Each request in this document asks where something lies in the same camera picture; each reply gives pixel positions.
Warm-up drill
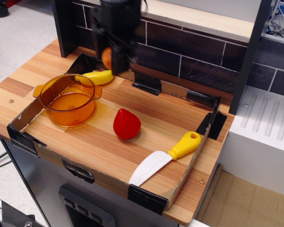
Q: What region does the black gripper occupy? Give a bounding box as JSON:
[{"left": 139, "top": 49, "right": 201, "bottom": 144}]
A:
[{"left": 91, "top": 0, "right": 141, "bottom": 75}]

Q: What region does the orange toy carrot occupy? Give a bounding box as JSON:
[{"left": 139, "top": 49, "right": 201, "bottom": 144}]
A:
[{"left": 101, "top": 47, "right": 112, "bottom": 70}]

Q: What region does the orange transparent plastic pot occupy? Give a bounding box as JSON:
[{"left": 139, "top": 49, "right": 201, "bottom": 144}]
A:
[{"left": 33, "top": 74, "right": 102, "bottom": 127}]

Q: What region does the cardboard fence with black tape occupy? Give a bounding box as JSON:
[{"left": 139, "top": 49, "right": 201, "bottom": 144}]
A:
[{"left": 6, "top": 52, "right": 228, "bottom": 216}]

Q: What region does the yellow toy banana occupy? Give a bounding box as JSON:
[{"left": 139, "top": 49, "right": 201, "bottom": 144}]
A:
[{"left": 75, "top": 70, "right": 114, "bottom": 85}]

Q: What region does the red toy strawberry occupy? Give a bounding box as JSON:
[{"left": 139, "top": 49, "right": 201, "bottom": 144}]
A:
[{"left": 113, "top": 108, "right": 141, "bottom": 140}]

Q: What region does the white toy sink drainboard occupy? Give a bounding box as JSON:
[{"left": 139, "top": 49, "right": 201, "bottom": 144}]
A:
[{"left": 220, "top": 87, "right": 284, "bottom": 195}]

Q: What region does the grey toy oven panel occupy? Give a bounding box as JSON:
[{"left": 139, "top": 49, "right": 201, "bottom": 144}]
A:
[{"left": 59, "top": 187, "right": 116, "bottom": 227}]

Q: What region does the dark grey left shelf post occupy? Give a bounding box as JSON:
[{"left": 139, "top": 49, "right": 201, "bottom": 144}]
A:
[{"left": 51, "top": 0, "right": 79, "bottom": 58}]

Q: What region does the dark grey shelf post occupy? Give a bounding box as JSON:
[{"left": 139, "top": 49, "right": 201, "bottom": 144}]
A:
[
  {"left": 229, "top": 0, "right": 272, "bottom": 115},
  {"left": 51, "top": 0, "right": 79, "bottom": 58}
]

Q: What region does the yellow handled white toy knife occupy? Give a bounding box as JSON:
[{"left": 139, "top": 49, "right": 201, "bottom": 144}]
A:
[{"left": 129, "top": 131, "right": 203, "bottom": 186}]

